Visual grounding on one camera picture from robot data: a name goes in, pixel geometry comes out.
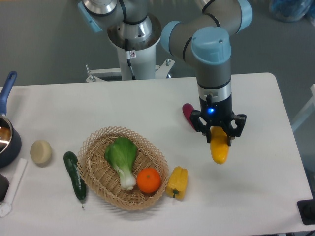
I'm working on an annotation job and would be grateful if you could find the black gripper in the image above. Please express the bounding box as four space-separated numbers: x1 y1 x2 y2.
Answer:
190 95 247 147

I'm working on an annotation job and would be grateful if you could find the yellow mango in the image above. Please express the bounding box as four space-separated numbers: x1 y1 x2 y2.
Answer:
210 126 229 165

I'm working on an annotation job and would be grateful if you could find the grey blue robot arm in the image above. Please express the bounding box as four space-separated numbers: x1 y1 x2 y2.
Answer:
78 0 252 143

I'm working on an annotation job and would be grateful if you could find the purple sweet potato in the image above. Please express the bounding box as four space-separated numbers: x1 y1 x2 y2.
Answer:
182 103 199 131

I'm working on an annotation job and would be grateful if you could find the yellow bell pepper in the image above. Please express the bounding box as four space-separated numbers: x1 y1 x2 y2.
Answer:
165 166 188 200

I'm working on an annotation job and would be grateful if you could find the orange fruit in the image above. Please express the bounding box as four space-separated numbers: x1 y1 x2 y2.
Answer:
136 168 161 193

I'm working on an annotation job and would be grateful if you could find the green bok choy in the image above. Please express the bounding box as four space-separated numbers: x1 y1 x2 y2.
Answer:
104 137 137 191

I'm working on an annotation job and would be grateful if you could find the black device at table edge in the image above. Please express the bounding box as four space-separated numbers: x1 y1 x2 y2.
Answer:
297 199 315 225

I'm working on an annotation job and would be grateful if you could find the blue plastic bag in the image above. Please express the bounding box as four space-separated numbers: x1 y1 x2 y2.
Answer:
269 0 314 23

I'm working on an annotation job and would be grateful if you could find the woven wicker basket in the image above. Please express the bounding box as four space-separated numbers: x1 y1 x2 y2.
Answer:
77 126 169 210

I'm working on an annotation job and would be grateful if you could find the dark green cucumber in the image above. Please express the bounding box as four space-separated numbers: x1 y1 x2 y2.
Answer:
63 151 87 208

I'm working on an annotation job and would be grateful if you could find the dark round object left edge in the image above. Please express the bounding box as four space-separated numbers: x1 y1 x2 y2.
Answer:
0 174 9 202

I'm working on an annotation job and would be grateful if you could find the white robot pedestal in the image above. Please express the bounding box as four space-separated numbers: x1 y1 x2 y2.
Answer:
86 13 175 82

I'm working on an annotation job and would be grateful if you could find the black cable on pedestal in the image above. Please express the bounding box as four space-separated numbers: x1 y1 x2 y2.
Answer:
124 38 136 81

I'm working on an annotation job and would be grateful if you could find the blue pot with handle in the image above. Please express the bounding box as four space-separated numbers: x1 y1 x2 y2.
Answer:
0 71 22 168

